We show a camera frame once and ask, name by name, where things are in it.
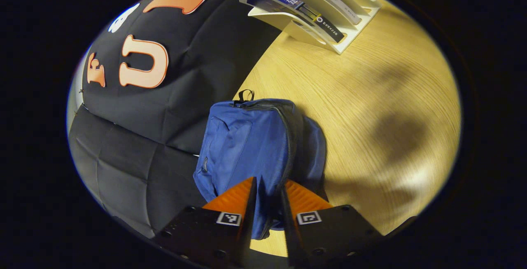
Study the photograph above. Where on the blue schoolbag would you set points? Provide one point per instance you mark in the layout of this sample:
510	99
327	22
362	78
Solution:
247	145

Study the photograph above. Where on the dark blue cover book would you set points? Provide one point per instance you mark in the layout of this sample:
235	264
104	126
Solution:
284	1

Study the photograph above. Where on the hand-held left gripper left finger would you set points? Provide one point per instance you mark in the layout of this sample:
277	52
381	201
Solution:
247	219

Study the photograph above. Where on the white bookshelf rack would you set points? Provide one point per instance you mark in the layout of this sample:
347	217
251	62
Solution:
354	30

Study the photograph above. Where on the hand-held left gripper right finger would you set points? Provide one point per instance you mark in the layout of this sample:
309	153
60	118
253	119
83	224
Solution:
288	228

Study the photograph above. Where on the black backdrop cloth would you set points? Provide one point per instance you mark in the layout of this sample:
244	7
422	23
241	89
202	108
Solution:
123	145

